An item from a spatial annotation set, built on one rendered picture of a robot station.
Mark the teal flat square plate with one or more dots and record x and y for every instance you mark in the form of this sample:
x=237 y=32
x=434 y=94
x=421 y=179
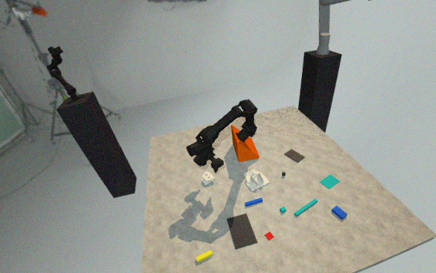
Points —
x=329 y=181

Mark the yellow rectangular bar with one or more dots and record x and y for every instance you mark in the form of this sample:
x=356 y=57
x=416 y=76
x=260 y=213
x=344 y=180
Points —
x=204 y=256

